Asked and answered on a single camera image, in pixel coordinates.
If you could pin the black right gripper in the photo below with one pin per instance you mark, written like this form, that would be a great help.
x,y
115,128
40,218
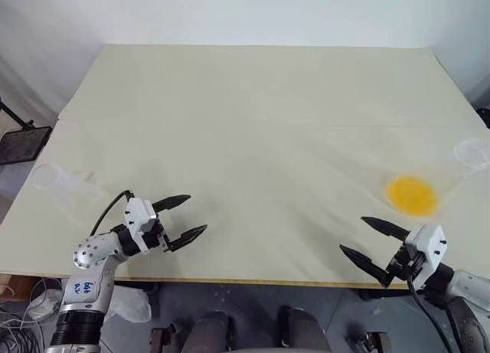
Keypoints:
x,y
404,263

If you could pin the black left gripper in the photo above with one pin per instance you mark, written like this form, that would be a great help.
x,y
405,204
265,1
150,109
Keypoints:
x,y
155,240

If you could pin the large clear glass flask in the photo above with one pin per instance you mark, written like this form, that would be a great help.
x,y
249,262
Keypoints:
x,y
411,196

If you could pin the small clear glass flask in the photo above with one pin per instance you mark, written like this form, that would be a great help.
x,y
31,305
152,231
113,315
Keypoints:
x,y
49,177

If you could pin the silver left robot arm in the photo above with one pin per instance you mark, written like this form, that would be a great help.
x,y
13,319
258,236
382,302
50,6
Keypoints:
x,y
92,253

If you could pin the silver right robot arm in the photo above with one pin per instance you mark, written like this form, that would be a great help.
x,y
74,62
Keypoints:
x,y
469,288

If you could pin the clear plastic bag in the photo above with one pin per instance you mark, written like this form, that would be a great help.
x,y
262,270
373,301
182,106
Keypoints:
x,y
130,305

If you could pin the dark rounded shape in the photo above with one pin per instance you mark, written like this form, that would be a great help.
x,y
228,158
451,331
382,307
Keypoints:
x,y
208,332
302,330

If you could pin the black mesh stand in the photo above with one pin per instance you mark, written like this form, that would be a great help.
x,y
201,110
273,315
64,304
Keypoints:
x,y
23,144

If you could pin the brown box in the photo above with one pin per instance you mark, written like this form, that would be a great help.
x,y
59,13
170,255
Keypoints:
x,y
11,288

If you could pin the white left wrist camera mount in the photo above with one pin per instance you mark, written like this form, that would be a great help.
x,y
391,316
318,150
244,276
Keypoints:
x,y
139,215

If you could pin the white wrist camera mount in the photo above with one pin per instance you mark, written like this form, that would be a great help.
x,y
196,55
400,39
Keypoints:
x,y
139,215
426,249

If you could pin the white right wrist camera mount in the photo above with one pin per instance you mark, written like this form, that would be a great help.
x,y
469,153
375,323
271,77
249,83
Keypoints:
x,y
426,249

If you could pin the rusty metal bracket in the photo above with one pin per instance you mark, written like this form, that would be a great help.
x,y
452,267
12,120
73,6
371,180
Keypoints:
x,y
161,339
373,341

